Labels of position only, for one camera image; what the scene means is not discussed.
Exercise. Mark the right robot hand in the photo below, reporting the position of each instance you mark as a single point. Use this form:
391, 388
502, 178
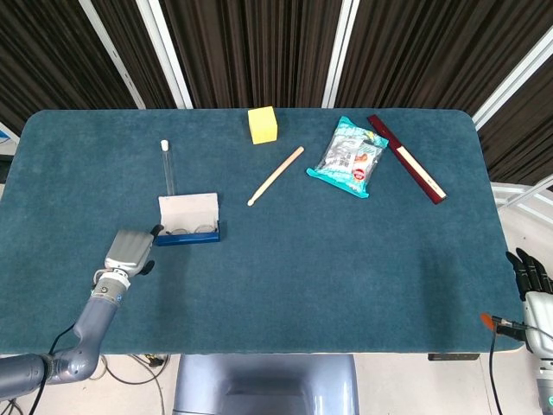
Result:
538, 311

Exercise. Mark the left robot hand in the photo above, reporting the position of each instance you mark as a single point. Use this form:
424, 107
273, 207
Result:
127, 250

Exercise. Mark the blue glasses case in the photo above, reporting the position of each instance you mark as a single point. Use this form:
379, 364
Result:
188, 206

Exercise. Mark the thin metal eyeglasses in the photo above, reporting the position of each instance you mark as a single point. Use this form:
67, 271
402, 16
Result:
201, 228

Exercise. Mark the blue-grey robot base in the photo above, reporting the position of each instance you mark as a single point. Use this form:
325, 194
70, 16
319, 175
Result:
263, 384

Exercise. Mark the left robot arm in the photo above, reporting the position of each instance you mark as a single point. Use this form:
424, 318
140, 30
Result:
93, 324

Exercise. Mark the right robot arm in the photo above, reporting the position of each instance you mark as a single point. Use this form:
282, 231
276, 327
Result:
545, 384

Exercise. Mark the glass test tube white stopper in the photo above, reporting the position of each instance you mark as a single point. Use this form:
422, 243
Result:
168, 173

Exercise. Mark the black table control panel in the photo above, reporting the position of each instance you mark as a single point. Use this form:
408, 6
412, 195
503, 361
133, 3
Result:
453, 357

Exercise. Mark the wooden drumstick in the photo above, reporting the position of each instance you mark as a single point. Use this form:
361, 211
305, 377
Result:
276, 175

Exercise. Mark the teal velvet table cloth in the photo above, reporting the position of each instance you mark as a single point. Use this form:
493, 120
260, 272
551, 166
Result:
302, 276

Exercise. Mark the yellow foam cube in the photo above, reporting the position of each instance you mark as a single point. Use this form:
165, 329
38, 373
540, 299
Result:
262, 125

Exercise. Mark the dark red folded fan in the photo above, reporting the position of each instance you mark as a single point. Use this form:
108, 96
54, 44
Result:
408, 160

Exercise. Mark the teal snack bag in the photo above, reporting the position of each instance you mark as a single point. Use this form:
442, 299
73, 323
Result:
345, 160

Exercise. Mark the dark brown curtain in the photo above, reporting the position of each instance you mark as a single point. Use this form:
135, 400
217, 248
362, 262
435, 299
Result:
259, 52

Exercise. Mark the white metal floor frame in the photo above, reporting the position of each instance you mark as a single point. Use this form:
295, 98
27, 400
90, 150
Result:
523, 196

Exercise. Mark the white metal frame post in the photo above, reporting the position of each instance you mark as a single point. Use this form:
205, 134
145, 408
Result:
166, 54
340, 54
112, 54
514, 78

